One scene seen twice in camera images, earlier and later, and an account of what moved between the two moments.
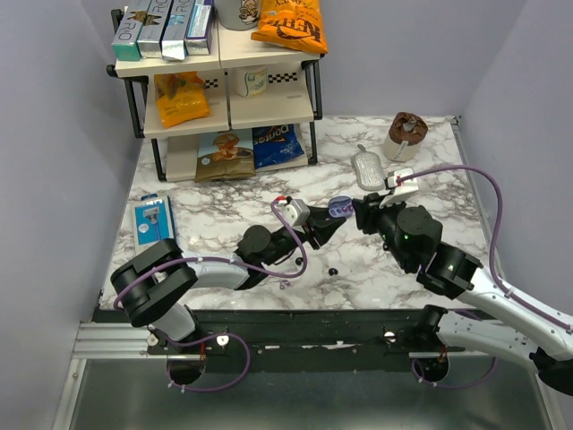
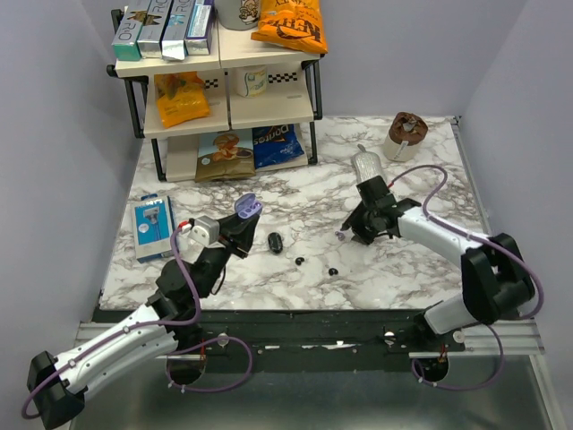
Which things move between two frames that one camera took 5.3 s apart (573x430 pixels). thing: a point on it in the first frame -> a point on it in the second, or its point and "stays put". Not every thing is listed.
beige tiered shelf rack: (248, 106) stays put
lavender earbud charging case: (340, 206) -> (246, 206)
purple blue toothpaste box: (198, 39) stays put
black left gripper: (322, 230) -> (242, 236)
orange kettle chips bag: (292, 23) stays put
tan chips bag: (226, 155) stays put
